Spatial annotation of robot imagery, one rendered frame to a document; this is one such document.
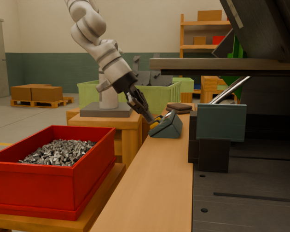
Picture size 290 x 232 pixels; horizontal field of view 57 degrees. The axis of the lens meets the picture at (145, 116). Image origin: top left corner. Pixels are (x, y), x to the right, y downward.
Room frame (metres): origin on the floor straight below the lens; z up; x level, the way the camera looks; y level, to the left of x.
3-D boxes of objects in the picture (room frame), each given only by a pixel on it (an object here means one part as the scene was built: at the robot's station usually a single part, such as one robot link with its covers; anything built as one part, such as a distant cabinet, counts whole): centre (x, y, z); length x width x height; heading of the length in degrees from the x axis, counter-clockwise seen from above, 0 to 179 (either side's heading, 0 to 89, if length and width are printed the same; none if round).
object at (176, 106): (1.14, -0.15, 0.91); 0.10 x 0.08 x 0.03; 28
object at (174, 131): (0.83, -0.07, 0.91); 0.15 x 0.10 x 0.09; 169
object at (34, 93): (6.44, 2.48, 0.22); 1.20 x 0.81 x 0.44; 75
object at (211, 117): (0.53, -0.15, 0.97); 0.10 x 0.02 x 0.14; 79
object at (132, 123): (1.34, 0.18, 0.83); 0.32 x 0.32 x 0.04; 86
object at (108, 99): (1.34, 0.18, 0.97); 0.09 x 0.09 x 0.17; 3
